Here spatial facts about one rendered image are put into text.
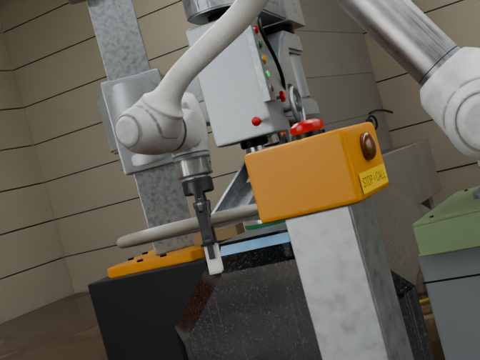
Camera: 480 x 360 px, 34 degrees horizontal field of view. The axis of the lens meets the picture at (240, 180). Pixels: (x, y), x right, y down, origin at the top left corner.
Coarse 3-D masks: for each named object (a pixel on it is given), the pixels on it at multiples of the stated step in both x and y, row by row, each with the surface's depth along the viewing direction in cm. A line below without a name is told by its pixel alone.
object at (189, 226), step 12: (252, 204) 193; (216, 216) 188; (228, 216) 189; (240, 216) 190; (252, 216) 230; (156, 228) 191; (168, 228) 189; (180, 228) 188; (192, 228) 188; (120, 240) 202; (132, 240) 196; (144, 240) 193; (156, 240) 228
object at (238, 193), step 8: (272, 144) 291; (280, 144) 282; (240, 168) 270; (240, 176) 265; (248, 176) 273; (232, 184) 256; (240, 184) 263; (248, 184) 264; (224, 192) 250; (232, 192) 254; (240, 192) 259; (248, 192) 256; (224, 200) 245; (232, 200) 252; (240, 200) 251; (248, 200) 234; (216, 208) 238; (224, 208) 243; (232, 208) 247; (232, 224) 234
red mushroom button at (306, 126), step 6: (306, 120) 87; (312, 120) 87; (318, 120) 87; (294, 126) 87; (300, 126) 87; (306, 126) 86; (312, 126) 86; (318, 126) 87; (294, 132) 87; (300, 132) 87
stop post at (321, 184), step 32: (352, 128) 84; (256, 160) 85; (288, 160) 83; (320, 160) 82; (352, 160) 81; (256, 192) 85; (288, 192) 84; (320, 192) 82; (352, 192) 81; (288, 224) 87; (320, 224) 85; (352, 224) 83; (320, 256) 85; (352, 256) 84; (384, 256) 89; (320, 288) 86; (352, 288) 84; (384, 288) 87; (320, 320) 86; (352, 320) 85; (384, 320) 84; (352, 352) 85; (384, 352) 84
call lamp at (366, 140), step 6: (366, 132) 85; (360, 138) 85; (366, 138) 84; (372, 138) 85; (360, 144) 84; (366, 144) 84; (372, 144) 85; (366, 150) 84; (372, 150) 85; (366, 156) 85; (372, 156) 85
